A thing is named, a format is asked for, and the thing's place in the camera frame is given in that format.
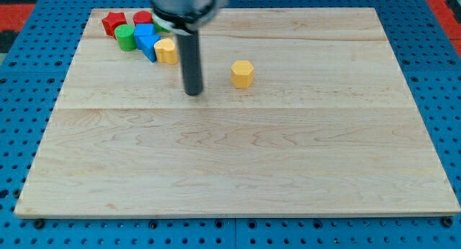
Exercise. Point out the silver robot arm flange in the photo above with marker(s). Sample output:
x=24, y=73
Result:
x=185, y=17

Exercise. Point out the yellow hexagon block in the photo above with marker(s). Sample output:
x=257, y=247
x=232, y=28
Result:
x=242, y=74

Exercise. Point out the wooden board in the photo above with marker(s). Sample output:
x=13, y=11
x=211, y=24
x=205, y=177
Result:
x=328, y=128

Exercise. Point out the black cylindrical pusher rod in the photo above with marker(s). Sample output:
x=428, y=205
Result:
x=189, y=53

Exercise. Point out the yellow heart block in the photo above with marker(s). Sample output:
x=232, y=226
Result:
x=165, y=50

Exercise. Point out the blue triangle block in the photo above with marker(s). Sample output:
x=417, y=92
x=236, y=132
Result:
x=147, y=46

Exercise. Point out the green block behind rod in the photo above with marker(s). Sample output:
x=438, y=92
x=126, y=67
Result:
x=157, y=26

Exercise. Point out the blue cube block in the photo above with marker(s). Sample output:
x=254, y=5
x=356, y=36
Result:
x=142, y=30

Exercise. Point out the red round block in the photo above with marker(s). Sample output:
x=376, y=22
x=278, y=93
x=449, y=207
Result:
x=142, y=17

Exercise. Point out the green cylinder block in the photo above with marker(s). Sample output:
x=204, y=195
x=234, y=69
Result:
x=124, y=35

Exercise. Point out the red star block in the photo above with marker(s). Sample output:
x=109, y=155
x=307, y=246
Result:
x=112, y=21

